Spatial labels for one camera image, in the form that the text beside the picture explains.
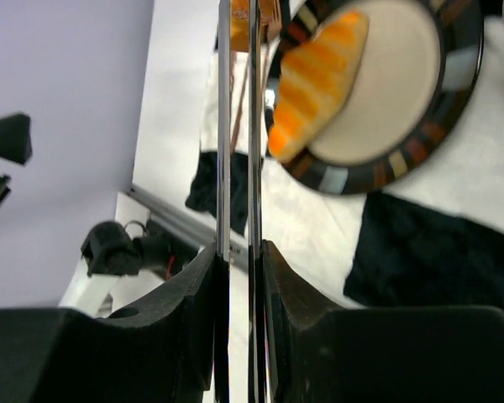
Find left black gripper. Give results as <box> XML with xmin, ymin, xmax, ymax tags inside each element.
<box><xmin>0</xmin><ymin>113</ymin><xmax>33</xmax><ymax>206</ymax></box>

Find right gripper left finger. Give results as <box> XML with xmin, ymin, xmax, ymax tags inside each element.
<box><xmin>0</xmin><ymin>246</ymin><xmax>216</xmax><ymax>402</ymax></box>

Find copper spoon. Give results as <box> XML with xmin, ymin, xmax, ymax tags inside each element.
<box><xmin>230</xmin><ymin>56</ymin><xmax>249</xmax><ymax>154</ymax></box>

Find metal serving tongs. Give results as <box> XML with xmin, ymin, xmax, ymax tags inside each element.
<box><xmin>213</xmin><ymin>1</ymin><xmax>273</xmax><ymax>402</ymax></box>

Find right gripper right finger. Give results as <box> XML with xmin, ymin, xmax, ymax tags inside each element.
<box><xmin>262</xmin><ymin>241</ymin><xmax>504</xmax><ymax>402</ymax></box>

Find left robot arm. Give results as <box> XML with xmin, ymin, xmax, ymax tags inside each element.
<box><xmin>0</xmin><ymin>113</ymin><xmax>202</xmax><ymax>317</ymax></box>

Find striped rim dinner plate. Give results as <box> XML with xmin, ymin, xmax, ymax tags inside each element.
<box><xmin>265</xmin><ymin>1</ymin><xmax>484</xmax><ymax>195</ymax></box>

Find brown bread slice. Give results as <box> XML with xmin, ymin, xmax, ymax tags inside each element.
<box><xmin>230</xmin><ymin>0</ymin><xmax>282</xmax><ymax>53</ymax></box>

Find aluminium rail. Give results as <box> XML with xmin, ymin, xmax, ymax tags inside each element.
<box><xmin>127</xmin><ymin>187</ymin><xmax>248</xmax><ymax>273</ymax></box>

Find black white checkered cloth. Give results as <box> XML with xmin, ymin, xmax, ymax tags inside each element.
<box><xmin>184</xmin><ymin>0</ymin><xmax>504</xmax><ymax>327</ymax></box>

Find orange croissant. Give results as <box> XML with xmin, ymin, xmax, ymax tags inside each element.
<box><xmin>268</xmin><ymin>10</ymin><xmax>370</xmax><ymax>163</ymax></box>

